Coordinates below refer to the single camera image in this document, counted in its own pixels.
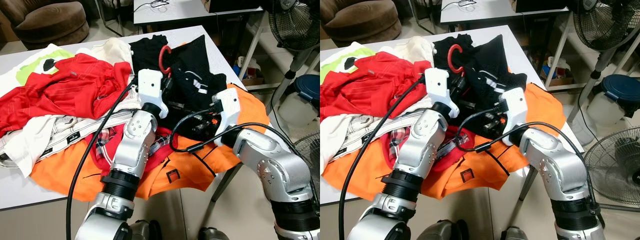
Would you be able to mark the white container with blue lid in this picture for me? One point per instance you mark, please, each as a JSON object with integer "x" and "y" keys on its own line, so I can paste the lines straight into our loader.
{"x": 305, "y": 87}
{"x": 620, "y": 87}

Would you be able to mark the black shorts with white stripes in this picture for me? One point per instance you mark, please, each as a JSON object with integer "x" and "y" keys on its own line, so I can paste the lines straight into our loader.
{"x": 500, "y": 65}
{"x": 195, "y": 65}

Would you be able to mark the black standing fan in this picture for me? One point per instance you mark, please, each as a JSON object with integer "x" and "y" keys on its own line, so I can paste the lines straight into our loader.
{"x": 605, "y": 22}
{"x": 295, "y": 25}

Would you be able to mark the robot right leg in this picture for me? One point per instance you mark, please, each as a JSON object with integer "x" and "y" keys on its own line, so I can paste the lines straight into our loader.
{"x": 512, "y": 235}
{"x": 212, "y": 235}

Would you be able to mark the robot left leg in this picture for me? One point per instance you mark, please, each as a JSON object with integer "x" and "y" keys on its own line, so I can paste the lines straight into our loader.
{"x": 435, "y": 232}
{"x": 145, "y": 232}

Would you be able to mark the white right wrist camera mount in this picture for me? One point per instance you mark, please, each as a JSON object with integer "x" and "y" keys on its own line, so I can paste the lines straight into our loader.
{"x": 227, "y": 107}
{"x": 515, "y": 107}

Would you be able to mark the red clothes hanger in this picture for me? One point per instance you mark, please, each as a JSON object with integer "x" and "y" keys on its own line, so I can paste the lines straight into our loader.
{"x": 160, "y": 59}
{"x": 449, "y": 59}

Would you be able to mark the cream shirt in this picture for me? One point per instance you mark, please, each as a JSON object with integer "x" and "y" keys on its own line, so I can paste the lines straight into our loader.
{"x": 415, "y": 47}
{"x": 112, "y": 50}

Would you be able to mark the brown upholstered seat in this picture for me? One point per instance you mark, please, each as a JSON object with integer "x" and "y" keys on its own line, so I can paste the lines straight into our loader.
{"x": 50, "y": 22}
{"x": 360, "y": 22}

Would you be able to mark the robot leg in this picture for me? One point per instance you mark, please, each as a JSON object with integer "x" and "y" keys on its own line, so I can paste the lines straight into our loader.
{"x": 435, "y": 232}
{"x": 145, "y": 232}
{"x": 212, "y": 235}
{"x": 512, "y": 235}

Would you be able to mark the plain red shirt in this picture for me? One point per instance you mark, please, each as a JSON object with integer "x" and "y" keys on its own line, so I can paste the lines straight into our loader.
{"x": 375, "y": 85}
{"x": 65, "y": 90}

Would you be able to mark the grey table with white legs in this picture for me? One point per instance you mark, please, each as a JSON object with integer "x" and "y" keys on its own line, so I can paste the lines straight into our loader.
{"x": 185, "y": 10}
{"x": 490, "y": 10}

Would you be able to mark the grey table with black legs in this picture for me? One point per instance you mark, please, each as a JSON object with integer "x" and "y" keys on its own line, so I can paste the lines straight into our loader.
{"x": 15, "y": 192}
{"x": 327, "y": 190}

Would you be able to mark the orange shirt with black trim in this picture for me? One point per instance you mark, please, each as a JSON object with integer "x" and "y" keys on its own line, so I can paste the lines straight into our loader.
{"x": 360, "y": 175}
{"x": 65, "y": 175}

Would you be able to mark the white t-shirt with green print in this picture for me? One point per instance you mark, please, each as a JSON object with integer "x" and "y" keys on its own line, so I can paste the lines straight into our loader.
{"x": 35, "y": 67}
{"x": 350, "y": 60}

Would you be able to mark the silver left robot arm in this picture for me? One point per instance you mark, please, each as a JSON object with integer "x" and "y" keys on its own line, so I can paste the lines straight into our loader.
{"x": 422, "y": 145}
{"x": 132, "y": 145}

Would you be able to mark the red shirt with plaid lining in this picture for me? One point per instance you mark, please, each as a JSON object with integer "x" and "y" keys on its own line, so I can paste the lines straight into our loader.
{"x": 107, "y": 142}
{"x": 400, "y": 140}

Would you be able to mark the open box with small items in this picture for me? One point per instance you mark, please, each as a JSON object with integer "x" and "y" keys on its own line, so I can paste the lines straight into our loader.
{"x": 557, "y": 75}
{"x": 250, "y": 75}

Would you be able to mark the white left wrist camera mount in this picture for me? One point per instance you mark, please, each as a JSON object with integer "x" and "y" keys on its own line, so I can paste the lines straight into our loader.
{"x": 437, "y": 87}
{"x": 150, "y": 87}

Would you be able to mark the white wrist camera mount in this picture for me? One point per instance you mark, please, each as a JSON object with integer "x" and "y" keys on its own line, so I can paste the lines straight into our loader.
{"x": 515, "y": 107}
{"x": 227, "y": 107}
{"x": 150, "y": 87}
{"x": 437, "y": 87}

